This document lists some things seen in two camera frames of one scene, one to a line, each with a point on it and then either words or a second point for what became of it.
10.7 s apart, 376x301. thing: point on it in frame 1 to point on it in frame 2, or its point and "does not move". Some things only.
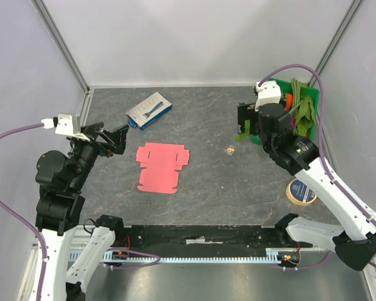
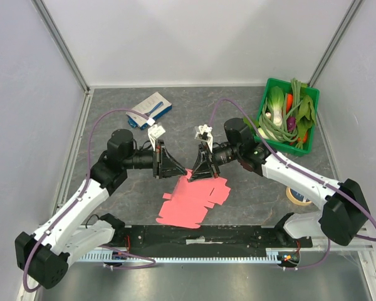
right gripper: [250, 117] to [210, 160]
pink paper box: [161, 162] to [185, 206]
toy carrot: [290, 98] does not move
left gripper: [118, 137] to [161, 158]
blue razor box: [148, 111] does not move
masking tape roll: [299, 193] does not move
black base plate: [203, 239] does not move
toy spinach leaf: [306, 116] does not move
